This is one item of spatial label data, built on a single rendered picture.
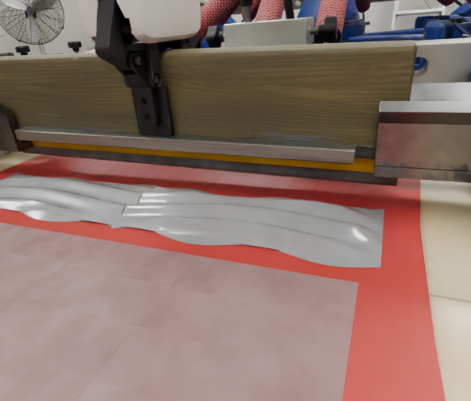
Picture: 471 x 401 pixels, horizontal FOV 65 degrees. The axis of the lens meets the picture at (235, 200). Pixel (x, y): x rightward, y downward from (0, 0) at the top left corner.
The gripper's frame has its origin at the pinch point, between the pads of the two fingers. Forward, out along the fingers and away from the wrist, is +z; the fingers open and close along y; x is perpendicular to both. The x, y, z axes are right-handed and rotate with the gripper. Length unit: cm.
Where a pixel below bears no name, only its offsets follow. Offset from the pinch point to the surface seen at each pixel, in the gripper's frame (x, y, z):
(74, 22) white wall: -380, -401, -18
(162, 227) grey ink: 4.4, 9.4, 6.2
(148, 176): -2.5, 0.8, 6.5
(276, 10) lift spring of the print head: -4, -50, -7
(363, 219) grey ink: 17.2, 5.3, 5.9
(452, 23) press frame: 28, -65, -3
